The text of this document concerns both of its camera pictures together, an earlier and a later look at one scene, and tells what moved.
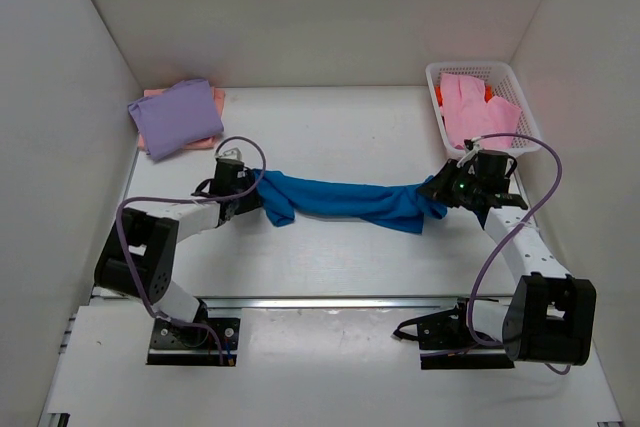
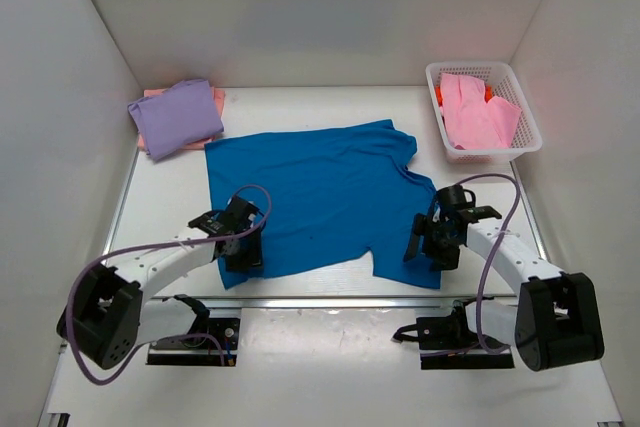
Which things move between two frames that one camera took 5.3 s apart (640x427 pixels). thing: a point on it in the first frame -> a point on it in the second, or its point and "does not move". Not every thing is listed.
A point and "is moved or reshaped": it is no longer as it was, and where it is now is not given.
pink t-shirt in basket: x=468 y=116 does not move
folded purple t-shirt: x=177 y=116 does not move
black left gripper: x=251 y=192 -> x=245 y=254
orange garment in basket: x=488 y=92 does not move
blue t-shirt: x=395 y=206 is moved or reshaped
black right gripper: x=442 y=186 -> x=432 y=245
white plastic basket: x=501 y=79 does not move
